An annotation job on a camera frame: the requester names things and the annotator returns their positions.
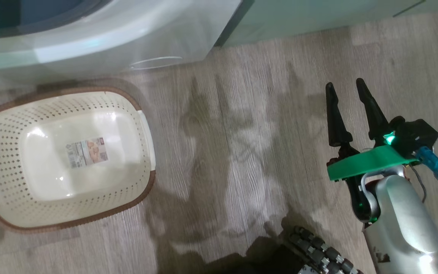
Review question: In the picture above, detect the pale green cabinet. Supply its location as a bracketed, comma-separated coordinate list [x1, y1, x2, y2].
[215, 0, 438, 48]

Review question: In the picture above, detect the round white filter cover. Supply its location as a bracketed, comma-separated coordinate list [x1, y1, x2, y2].
[129, 56, 184, 70]

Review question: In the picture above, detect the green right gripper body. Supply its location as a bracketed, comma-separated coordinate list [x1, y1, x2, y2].
[327, 145, 419, 223]

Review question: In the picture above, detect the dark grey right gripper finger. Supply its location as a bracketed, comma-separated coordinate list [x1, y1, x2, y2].
[325, 82, 354, 149]
[355, 78, 391, 147]

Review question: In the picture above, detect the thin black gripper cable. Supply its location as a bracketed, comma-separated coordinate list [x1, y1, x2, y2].
[409, 166, 427, 203]

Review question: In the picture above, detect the white front-load washing machine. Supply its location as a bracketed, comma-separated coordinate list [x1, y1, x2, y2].
[0, 0, 242, 82]

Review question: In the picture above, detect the cream perforated laundry basket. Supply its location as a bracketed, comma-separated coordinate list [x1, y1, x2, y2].
[0, 87, 157, 233]

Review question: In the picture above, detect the printed paper label sticker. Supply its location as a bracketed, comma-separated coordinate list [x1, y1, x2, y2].
[66, 138, 109, 169]

